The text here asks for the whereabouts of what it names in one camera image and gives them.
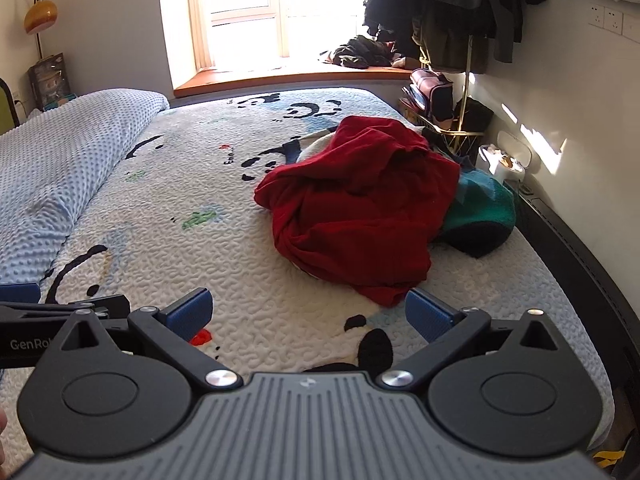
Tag green chair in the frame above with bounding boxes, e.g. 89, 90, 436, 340
0, 77, 21, 136

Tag dark clothes pile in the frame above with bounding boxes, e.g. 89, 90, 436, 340
320, 35, 401, 68

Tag green and black garment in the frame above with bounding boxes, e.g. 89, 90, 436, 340
437, 160, 518, 259

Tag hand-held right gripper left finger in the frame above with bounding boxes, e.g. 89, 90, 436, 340
60, 287, 244, 394

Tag dark printed box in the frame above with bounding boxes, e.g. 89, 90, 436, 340
27, 53, 72, 111

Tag white lidded container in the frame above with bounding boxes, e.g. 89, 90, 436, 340
477, 131, 533, 183

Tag gold clothes rack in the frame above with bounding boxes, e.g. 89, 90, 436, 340
400, 25, 488, 156

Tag black white striped garment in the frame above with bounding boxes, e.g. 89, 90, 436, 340
282, 129, 338, 166

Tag wooden windowsill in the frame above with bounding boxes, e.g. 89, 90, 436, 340
172, 62, 426, 101

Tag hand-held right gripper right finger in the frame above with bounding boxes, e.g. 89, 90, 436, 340
377, 289, 560, 392

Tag yellow cloth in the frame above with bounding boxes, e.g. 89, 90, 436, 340
592, 450, 626, 471

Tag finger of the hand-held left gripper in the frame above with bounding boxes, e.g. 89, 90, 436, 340
0, 282, 42, 305
47, 295, 132, 330

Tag black bag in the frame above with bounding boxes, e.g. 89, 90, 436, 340
452, 97, 495, 133

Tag light blue dotted blanket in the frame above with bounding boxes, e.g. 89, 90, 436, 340
0, 89, 171, 286

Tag orange dome lamp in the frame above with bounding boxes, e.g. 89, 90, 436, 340
24, 0, 58, 61

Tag rack of dark hanging clothes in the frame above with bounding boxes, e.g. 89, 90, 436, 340
362, 0, 548, 76

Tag red garment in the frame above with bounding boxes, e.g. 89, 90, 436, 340
254, 115, 462, 308

